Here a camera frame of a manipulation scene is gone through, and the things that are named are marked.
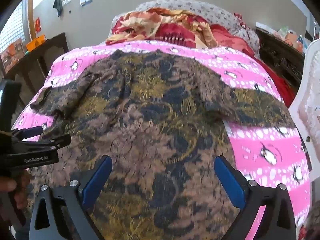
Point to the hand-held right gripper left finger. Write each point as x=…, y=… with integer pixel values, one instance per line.
x=97, y=180

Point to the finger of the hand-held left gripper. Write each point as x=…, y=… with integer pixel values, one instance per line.
x=32, y=130
x=50, y=142

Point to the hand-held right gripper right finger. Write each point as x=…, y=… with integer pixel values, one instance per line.
x=230, y=182

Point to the brown patterned garment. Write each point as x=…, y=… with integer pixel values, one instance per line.
x=155, y=140

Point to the person's left hand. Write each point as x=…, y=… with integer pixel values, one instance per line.
x=13, y=190

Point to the dark wooden cabinet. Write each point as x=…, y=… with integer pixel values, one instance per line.
x=35, y=62

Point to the pink penguin print blanket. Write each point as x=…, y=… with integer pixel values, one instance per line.
x=265, y=145

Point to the orange box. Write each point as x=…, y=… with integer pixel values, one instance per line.
x=36, y=42

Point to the window with grille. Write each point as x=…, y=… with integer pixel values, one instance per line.
x=12, y=27

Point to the dark hanging cloth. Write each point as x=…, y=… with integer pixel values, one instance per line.
x=58, y=3

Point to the white cloth at right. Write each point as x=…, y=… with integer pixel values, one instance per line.
x=308, y=97

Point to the red cloth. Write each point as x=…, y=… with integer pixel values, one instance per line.
x=272, y=67

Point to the red floral blanket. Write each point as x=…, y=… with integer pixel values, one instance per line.
x=162, y=26

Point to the grey floral pillow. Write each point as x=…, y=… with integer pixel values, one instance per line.
x=220, y=15

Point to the red wall sticker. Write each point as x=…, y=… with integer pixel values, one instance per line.
x=37, y=25

